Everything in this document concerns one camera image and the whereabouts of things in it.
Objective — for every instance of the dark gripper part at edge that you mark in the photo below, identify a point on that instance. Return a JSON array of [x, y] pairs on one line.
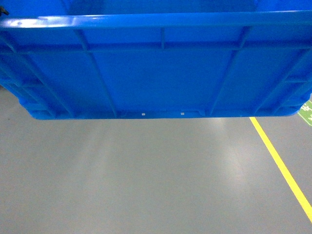
[[3, 11]]

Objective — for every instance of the large blue plastic crate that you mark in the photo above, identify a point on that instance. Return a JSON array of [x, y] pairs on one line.
[[124, 59]]

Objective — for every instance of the green floor sign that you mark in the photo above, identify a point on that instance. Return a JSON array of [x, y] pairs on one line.
[[305, 112]]

